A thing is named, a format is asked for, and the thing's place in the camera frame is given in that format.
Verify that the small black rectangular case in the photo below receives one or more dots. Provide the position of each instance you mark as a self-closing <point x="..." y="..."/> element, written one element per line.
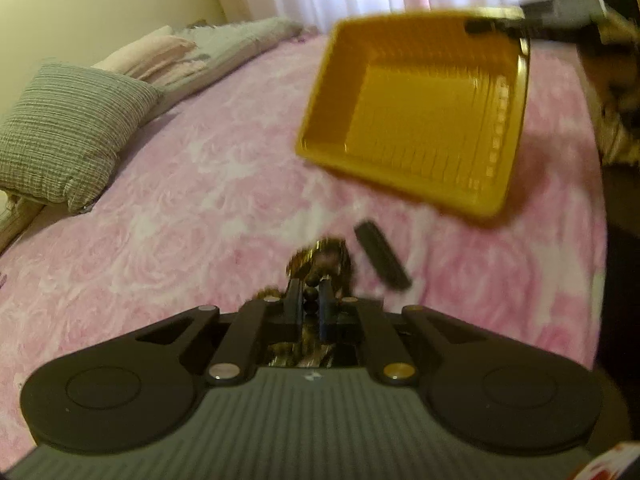
<point x="381" y="255"/>

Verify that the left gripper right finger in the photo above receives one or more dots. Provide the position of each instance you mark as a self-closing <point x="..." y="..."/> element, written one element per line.
<point x="489" y="390"/>

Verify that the grey checked pillow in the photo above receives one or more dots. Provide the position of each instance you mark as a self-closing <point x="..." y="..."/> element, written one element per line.
<point x="61" y="140"/>

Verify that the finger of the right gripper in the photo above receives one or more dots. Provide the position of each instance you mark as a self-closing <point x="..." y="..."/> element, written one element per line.
<point x="486" y="25"/>

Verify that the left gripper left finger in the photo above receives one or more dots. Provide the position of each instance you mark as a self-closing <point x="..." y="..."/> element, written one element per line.
<point x="139" y="387"/>

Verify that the grey folded quilt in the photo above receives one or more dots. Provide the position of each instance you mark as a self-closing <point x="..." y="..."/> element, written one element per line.
<point x="226" y="47"/>

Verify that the pink floral bedspread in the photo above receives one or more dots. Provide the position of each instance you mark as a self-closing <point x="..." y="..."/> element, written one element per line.
<point x="211" y="202"/>

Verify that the gold plastic tray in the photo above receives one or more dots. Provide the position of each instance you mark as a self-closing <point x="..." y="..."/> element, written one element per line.
<point x="412" y="102"/>

